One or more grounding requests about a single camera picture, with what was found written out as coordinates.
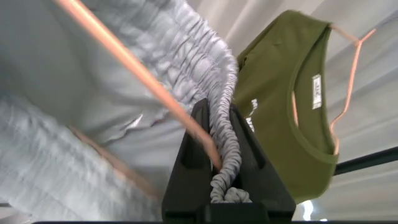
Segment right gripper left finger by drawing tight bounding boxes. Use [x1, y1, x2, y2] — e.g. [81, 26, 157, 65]
[161, 98, 222, 223]

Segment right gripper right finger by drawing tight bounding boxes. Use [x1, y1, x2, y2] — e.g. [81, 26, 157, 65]
[229, 103, 297, 223]

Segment green long-sleeved shirt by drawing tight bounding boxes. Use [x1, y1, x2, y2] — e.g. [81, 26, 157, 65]
[232, 9, 340, 205]

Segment pink clothes hanger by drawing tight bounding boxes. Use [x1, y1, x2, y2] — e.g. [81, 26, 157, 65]
[52, 0, 223, 202]
[290, 22, 377, 157]

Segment pale grey shorts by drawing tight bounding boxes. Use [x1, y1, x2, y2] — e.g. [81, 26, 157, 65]
[0, 0, 253, 223]

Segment black clothes rack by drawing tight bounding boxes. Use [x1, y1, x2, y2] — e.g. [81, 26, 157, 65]
[333, 146, 398, 177]

